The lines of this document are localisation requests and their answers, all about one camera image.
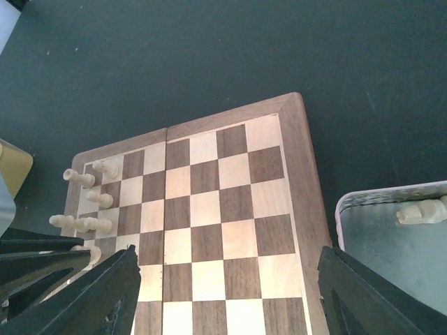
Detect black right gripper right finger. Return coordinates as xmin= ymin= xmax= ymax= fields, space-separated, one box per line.
xmin=318 ymin=246 xmax=446 ymax=334

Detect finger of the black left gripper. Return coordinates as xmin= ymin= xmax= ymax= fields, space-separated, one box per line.
xmin=1 ymin=250 xmax=91 ymax=320
xmin=1 ymin=228 xmax=84 ymax=253

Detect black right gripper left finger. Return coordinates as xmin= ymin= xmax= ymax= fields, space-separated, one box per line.
xmin=1 ymin=245 xmax=141 ymax=334

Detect light chess piece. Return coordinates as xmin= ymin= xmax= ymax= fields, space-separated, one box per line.
xmin=69 ymin=244 xmax=102 ymax=271
xmin=63 ymin=169 xmax=96 ymax=188
xmin=73 ymin=217 xmax=112 ymax=234
xmin=48 ymin=214 xmax=75 ymax=228
xmin=396 ymin=195 xmax=446 ymax=225

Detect light chess pawn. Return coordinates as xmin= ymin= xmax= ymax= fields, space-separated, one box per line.
xmin=86 ymin=191 xmax=114 ymax=209
xmin=92 ymin=161 xmax=119 ymax=179

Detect light chess piece on board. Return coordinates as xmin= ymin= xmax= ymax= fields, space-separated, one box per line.
xmin=73 ymin=217 xmax=112 ymax=234
xmin=48 ymin=214 xmax=75 ymax=228
xmin=69 ymin=244 xmax=102 ymax=271

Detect light chess piece in tray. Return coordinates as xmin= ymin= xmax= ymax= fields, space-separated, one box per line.
xmin=396 ymin=195 xmax=446 ymax=225

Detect wooden chess board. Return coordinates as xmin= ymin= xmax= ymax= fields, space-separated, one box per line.
xmin=65 ymin=93 xmax=331 ymax=334

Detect pink metal tray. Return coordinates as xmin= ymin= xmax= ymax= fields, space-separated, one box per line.
xmin=335 ymin=181 xmax=446 ymax=313

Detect gold metal tray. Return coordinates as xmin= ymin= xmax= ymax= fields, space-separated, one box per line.
xmin=1 ymin=140 xmax=33 ymax=199

